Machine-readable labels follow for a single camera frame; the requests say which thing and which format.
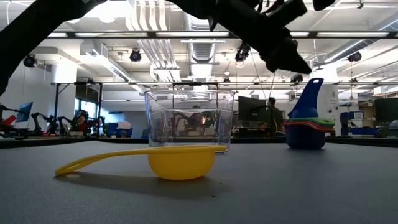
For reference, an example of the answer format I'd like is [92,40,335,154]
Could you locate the black ceiling cord reel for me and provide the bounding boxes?
[23,54,37,68]
[129,49,142,63]
[234,42,251,63]
[348,51,363,63]

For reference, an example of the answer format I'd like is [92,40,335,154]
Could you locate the black computer monitor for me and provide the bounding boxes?
[238,95,269,124]

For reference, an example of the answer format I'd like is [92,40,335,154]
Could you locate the person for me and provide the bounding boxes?
[266,97,284,137]

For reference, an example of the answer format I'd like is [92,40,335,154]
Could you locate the green measuring cup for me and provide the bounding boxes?
[286,116,336,128]

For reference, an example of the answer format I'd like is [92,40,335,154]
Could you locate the blue measuring cup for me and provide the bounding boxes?
[287,77,325,119]

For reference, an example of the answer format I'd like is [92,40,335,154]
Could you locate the orange measuring cup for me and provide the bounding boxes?
[284,121,334,129]

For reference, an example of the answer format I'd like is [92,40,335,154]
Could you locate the blue tilted screen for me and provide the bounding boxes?
[16,101,34,123]

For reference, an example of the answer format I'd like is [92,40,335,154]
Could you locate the white column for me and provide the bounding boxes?
[312,67,340,137]

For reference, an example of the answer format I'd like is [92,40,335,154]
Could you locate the red measuring cup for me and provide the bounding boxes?
[284,123,335,133]

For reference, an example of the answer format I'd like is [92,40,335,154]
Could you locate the black overhead frame bar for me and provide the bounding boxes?
[46,30,398,40]

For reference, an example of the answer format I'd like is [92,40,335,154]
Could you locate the black table edge frame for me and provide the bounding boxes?
[0,136,398,149]

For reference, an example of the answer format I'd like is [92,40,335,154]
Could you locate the blue storage bin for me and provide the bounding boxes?
[340,111,364,121]

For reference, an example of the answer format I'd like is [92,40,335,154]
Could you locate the black metal rig frame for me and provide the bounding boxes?
[54,81,103,138]

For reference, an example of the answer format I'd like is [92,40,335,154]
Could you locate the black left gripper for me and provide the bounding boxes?
[211,0,313,75]

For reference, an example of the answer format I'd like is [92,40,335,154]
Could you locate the clear plastic basket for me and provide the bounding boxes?
[144,90,236,154]

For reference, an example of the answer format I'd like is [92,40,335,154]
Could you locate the yellow measuring cup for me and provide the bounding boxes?
[55,144,228,180]

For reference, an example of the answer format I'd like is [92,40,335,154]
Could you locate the dark wide monitor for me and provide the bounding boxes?
[374,98,398,119]

